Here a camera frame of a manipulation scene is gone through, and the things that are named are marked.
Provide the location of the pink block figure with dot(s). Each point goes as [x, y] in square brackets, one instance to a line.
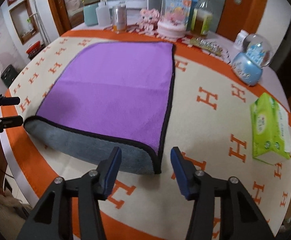
[149, 20]

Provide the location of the white pill bottle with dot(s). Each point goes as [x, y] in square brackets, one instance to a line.
[238, 43]

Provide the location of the blue illustrated box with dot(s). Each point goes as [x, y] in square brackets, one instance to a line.
[178, 12]

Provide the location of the blue snow globe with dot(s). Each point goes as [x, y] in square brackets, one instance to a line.
[256, 54]

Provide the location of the glass bottle amber liquid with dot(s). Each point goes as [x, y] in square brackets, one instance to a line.
[202, 18]

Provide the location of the silver orange can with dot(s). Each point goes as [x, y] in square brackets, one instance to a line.
[119, 13]

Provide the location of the blister pill pack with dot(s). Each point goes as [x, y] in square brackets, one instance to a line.
[202, 43]

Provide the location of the red lidded jar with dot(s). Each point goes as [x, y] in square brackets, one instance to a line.
[33, 48]

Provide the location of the pink dome music box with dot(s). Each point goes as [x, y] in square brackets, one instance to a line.
[170, 31]

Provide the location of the white squeeze bottle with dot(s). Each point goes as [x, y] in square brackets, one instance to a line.
[103, 14]

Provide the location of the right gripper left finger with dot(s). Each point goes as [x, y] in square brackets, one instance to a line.
[51, 218]

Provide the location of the teal cylindrical container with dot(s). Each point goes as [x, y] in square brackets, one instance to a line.
[90, 16]

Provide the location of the green tissue pack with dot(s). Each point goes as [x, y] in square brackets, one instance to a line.
[271, 138]

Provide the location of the purple and grey towel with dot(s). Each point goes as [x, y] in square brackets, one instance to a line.
[112, 94]

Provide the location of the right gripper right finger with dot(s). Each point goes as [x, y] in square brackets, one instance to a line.
[240, 218]

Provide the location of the orange white H blanket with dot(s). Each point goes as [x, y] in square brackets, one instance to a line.
[209, 122]

